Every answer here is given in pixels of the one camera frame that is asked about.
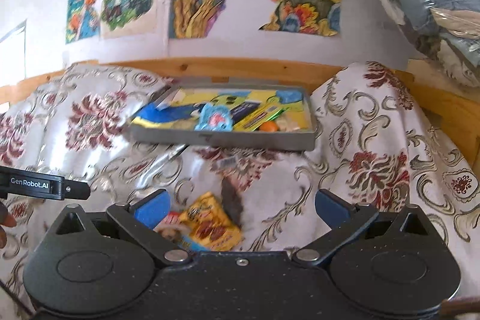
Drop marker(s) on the light blue round snack packet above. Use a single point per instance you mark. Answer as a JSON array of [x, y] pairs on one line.
[[214, 118]]

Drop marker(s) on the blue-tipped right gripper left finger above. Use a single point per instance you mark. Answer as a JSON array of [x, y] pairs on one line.
[[136, 223]]

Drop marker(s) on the pale wafer biscuit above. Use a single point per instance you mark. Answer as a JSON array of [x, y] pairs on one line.
[[293, 121]]

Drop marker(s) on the yellow green snack bar packet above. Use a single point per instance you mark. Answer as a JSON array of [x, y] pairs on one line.
[[258, 117]]

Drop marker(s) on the dark blue snack stick packet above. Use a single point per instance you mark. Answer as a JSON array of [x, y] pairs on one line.
[[242, 110]]

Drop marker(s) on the orange yellow snack bag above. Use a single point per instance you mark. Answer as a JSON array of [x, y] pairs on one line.
[[203, 226]]

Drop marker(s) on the grey metal tray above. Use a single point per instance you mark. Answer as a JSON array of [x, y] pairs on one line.
[[288, 141]]

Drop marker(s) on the small orange fruit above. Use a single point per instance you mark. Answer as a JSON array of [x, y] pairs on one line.
[[269, 126]]

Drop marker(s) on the wooden bed frame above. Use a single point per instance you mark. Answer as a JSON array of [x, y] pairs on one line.
[[456, 110]]

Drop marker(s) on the floral white bedspread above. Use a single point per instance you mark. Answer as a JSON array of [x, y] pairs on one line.
[[66, 260]]

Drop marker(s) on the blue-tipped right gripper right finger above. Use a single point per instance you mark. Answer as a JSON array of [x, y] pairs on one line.
[[347, 223]]

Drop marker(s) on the person's left hand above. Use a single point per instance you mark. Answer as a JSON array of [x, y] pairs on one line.
[[6, 220]]

